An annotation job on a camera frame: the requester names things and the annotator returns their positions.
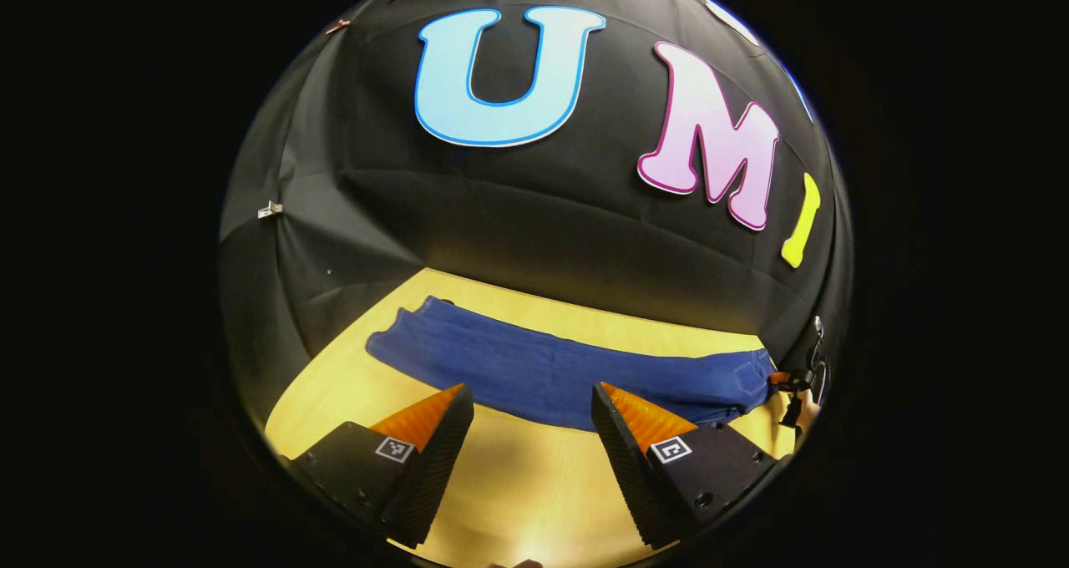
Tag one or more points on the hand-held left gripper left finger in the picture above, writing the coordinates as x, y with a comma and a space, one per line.
434, 468

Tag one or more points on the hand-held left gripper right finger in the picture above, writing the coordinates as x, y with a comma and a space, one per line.
626, 459

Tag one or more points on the black backdrop cloth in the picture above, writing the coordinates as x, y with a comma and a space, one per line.
543, 217

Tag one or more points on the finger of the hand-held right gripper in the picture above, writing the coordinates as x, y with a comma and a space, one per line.
781, 377

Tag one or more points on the small silver metal clip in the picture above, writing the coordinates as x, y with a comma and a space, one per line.
269, 210

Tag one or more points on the small reddish metal clip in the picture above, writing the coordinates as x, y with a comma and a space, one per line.
336, 27

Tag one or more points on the blue denim jeans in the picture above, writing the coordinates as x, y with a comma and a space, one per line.
534, 367

